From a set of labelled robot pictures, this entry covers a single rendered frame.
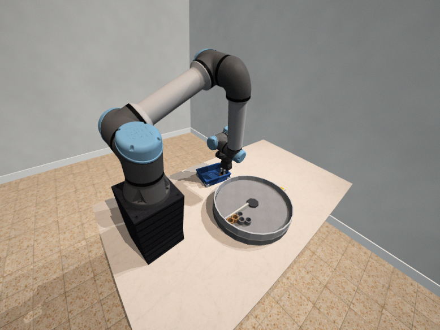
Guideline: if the grey round turntable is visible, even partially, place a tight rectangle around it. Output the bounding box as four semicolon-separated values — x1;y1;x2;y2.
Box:
213;175;294;246

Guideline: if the blue plastic crate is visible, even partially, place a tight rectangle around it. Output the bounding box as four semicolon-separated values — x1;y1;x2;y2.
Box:
196;162;231;188

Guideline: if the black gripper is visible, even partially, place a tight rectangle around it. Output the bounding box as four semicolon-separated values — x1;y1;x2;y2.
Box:
215;151;232;175

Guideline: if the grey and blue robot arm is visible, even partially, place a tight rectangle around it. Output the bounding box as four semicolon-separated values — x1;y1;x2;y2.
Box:
98;49;251;210

